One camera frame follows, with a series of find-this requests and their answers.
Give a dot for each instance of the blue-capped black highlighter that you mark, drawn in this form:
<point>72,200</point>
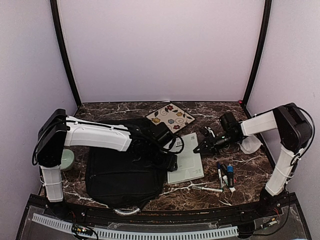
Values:
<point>230,175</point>

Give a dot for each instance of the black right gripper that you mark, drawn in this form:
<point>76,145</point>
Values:
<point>211,144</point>

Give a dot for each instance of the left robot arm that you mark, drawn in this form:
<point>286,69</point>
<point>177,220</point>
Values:
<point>62,130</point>

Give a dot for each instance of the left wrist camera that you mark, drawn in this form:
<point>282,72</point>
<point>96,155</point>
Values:
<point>162,134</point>

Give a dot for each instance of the white cloth pouch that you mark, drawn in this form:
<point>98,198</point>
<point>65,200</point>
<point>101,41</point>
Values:
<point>250,145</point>

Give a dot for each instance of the black front rail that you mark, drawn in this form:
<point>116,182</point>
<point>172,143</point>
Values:
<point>101,215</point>

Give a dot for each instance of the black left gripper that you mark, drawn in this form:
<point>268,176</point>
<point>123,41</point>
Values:
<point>170,163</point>

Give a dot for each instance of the pale green ceramic bowl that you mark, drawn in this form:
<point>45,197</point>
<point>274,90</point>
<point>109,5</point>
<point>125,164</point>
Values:
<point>67,160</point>

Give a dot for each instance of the right black frame post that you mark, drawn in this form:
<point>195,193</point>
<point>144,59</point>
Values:
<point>259,51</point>

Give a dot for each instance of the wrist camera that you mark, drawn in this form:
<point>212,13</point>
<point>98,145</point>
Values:
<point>229,123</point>
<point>162,134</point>

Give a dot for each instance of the grey slotted cable duct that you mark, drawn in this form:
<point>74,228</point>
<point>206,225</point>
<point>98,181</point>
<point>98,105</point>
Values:
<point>98,233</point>

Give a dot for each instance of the left black frame post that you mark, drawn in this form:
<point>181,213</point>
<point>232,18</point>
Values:
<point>63,52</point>

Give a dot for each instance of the grey shrink-wrapped notebook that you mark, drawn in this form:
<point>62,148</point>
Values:
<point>189,164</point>

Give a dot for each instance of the blue-capped white marker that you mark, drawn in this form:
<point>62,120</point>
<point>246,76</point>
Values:
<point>220,176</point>

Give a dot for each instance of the black marker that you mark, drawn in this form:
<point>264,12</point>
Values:
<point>225,173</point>

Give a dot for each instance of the black student bag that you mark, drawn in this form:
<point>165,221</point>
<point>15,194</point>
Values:
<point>122,179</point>

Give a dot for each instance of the clear-capped white pen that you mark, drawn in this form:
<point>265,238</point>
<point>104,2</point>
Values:
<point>202,188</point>

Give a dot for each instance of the black frame post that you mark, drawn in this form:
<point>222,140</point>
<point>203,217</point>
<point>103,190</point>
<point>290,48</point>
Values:
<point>259,51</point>
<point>63,52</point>

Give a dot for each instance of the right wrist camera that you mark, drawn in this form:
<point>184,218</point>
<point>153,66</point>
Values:
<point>229,123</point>

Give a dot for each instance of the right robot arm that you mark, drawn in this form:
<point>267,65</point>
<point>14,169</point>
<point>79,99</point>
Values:
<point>296,129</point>

